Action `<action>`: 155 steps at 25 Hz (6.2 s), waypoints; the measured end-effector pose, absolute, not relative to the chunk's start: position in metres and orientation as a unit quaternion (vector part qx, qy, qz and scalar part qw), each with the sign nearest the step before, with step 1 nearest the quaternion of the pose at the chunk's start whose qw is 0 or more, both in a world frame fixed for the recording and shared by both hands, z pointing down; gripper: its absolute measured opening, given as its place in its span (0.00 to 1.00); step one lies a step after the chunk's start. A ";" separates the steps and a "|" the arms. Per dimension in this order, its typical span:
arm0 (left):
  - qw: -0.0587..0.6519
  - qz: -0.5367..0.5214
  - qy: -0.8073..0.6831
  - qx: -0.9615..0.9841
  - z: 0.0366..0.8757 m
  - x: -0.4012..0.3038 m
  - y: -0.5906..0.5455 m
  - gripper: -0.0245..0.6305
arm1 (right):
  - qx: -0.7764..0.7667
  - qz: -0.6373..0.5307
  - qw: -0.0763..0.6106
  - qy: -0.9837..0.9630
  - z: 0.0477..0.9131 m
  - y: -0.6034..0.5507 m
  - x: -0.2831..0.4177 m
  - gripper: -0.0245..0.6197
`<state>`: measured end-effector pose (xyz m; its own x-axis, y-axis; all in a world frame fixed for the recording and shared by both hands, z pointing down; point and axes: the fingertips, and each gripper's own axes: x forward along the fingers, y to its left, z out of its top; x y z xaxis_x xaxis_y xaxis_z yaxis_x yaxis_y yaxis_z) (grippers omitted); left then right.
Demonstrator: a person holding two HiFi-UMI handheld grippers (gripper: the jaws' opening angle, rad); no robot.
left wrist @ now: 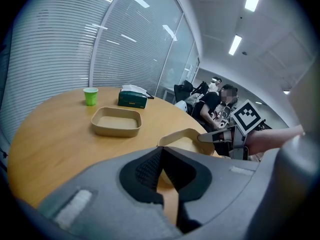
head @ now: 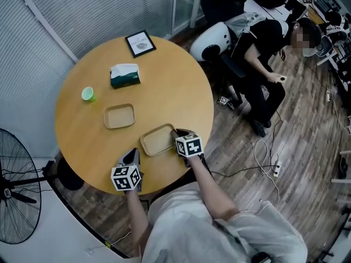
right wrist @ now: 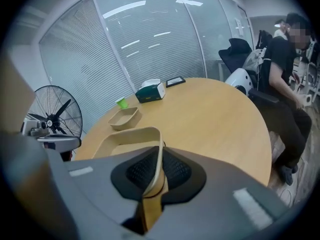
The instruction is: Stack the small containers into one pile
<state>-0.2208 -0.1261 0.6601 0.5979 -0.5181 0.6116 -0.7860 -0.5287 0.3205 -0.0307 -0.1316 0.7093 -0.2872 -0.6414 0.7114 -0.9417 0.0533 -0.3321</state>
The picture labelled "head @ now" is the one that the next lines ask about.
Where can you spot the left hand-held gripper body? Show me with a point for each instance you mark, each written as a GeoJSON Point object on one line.
{"type": "Point", "coordinates": [126, 178]}

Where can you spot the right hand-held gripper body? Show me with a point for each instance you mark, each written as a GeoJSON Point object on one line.
{"type": "Point", "coordinates": [189, 147]}

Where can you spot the person's left forearm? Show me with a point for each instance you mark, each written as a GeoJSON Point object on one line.
{"type": "Point", "coordinates": [137, 218]}

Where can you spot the person's right forearm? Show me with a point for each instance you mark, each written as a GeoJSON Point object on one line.
{"type": "Point", "coordinates": [211, 190]}

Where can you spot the spare hand-held gripper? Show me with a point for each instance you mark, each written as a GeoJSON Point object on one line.
{"type": "Point", "coordinates": [226, 101]}

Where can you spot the yellow tape piece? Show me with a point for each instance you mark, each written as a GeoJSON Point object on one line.
{"type": "Point", "coordinates": [107, 245]}

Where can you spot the dark green tissue box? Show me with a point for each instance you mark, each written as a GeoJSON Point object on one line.
{"type": "Point", "coordinates": [124, 77]}

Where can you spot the green paper cup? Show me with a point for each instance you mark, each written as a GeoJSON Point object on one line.
{"type": "Point", "coordinates": [87, 94]}

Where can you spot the person's light grey shirt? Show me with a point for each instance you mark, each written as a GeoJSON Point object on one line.
{"type": "Point", "coordinates": [219, 229]}

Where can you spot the white power strip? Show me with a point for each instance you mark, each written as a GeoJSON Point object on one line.
{"type": "Point", "coordinates": [328, 95]}
{"type": "Point", "coordinates": [277, 169]}

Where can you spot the white shell office chair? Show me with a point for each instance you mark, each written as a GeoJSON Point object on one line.
{"type": "Point", "coordinates": [211, 41]}

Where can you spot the black standing fan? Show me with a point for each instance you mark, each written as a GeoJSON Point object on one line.
{"type": "Point", "coordinates": [19, 188]}

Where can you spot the small black round device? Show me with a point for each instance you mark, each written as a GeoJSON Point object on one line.
{"type": "Point", "coordinates": [282, 79]}

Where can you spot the black mesh office chair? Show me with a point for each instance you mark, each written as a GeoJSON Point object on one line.
{"type": "Point", "coordinates": [222, 4]}

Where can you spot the white desk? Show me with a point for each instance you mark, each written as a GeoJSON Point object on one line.
{"type": "Point", "coordinates": [252, 7]}

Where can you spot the white wall socket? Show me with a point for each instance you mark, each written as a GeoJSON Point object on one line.
{"type": "Point", "coordinates": [91, 250]}

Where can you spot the black picture frame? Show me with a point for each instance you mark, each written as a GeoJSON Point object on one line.
{"type": "Point", "coordinates": [140, 44]}

